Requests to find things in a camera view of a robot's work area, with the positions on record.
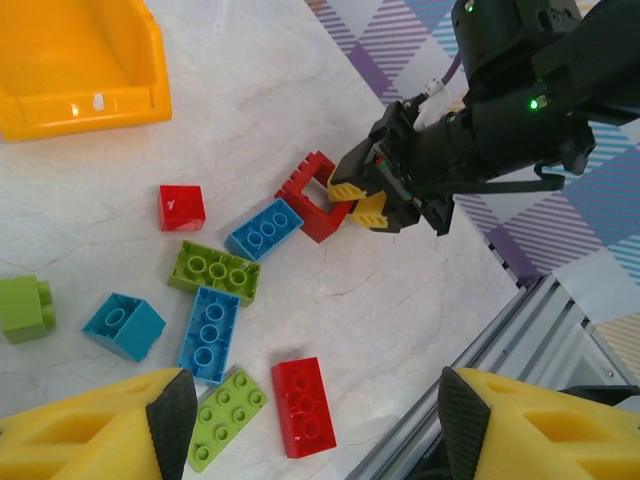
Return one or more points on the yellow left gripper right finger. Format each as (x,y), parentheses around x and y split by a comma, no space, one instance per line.
(550,440)

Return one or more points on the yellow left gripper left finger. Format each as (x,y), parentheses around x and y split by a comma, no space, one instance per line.
(75,440)

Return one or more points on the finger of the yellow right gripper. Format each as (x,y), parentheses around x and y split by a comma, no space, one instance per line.
(372,212)
(350,175)

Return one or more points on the red lego window frame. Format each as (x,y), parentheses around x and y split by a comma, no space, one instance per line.
(320,225)

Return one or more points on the blue small sloped lego brick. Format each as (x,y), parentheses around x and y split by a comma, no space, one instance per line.
(125,327)

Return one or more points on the green small lego brick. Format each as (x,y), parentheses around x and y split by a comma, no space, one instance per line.
(22,310)

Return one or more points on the blue long lego brick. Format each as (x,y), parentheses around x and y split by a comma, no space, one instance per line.
(209,335)
(265,230)

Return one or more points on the red square lego brick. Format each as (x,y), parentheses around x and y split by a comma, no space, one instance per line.
(182,207)

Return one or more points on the red long lego brick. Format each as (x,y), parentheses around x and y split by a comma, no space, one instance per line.
(303,407)

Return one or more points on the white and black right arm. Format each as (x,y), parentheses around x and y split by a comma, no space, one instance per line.
(525,30)

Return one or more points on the green flat lego plate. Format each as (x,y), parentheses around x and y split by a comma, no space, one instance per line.
(227,420)

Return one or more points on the green long lego brick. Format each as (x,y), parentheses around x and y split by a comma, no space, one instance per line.
(215,272)

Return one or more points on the orange-yellow plastic bin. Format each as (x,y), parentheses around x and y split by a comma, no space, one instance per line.
(135,60)

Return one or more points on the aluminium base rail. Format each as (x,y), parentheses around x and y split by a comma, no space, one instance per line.
(525,340)

